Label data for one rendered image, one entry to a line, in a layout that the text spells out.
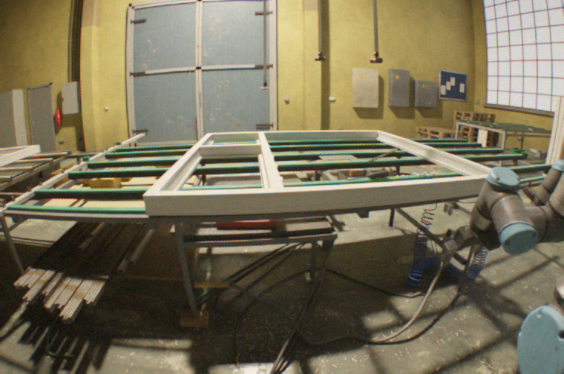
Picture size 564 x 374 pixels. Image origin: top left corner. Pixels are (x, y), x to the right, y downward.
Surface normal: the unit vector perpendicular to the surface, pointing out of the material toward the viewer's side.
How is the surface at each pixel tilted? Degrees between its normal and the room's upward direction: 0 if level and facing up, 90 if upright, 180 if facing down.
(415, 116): 90
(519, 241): 114
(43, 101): 90
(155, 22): 90
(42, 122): 90
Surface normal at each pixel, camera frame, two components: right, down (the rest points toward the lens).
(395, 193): 0.11, 0.24
